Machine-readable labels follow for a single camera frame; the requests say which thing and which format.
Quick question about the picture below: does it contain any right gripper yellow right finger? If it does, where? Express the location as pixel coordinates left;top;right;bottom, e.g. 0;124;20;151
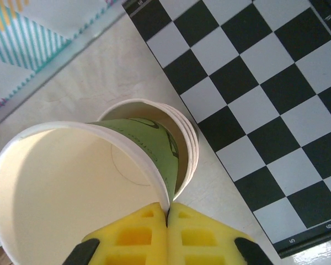
167;203;274;265

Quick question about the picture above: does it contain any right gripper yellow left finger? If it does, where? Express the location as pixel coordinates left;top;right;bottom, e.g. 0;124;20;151
63;203;169;265

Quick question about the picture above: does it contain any green paper coffee cup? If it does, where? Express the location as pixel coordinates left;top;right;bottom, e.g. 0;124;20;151
0;120;180;265

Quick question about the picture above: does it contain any stack of green paper cups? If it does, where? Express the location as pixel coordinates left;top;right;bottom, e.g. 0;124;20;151
97;98;200;202

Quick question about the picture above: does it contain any black and white chessboard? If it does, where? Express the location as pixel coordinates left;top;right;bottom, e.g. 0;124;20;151
121;0;331;259

